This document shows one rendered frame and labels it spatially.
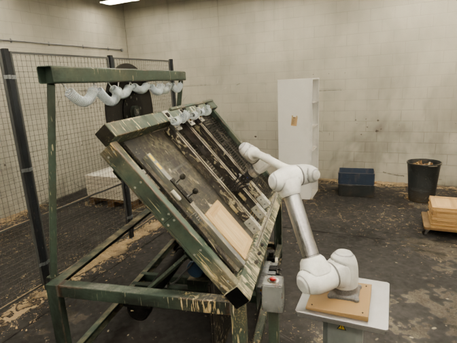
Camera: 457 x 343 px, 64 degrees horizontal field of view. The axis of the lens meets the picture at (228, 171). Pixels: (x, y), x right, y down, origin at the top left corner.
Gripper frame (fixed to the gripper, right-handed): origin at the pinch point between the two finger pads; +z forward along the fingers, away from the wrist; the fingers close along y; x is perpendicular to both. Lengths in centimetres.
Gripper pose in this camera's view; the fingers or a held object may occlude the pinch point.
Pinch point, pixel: (232, 189)
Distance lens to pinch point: 292.3
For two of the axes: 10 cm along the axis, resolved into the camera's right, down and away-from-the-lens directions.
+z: -7.2, 6.1, 3.4
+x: -2.4, 2.4, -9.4
